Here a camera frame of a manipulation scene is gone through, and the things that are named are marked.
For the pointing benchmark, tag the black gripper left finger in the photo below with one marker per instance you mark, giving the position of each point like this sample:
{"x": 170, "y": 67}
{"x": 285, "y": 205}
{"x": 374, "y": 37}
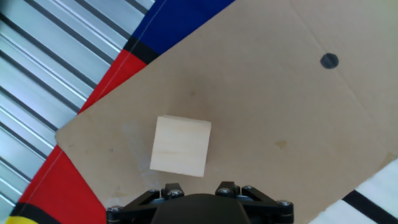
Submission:
{"x": 140, "y": 208}

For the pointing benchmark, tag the light wooden block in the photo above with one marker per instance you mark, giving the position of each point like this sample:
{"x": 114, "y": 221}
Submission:
{"x": 180, "y": 146}

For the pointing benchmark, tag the brown cardboard sheet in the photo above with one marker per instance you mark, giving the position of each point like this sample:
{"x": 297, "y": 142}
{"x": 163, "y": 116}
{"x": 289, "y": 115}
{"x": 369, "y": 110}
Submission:
{"x": 264, "y": 124}

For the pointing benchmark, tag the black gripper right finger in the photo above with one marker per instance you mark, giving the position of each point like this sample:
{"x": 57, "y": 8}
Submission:
{"x": 267, "y": 208}

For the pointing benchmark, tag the colour block patterned cloth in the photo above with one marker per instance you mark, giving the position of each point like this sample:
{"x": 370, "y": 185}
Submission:
{"x": 62, "y": 193}

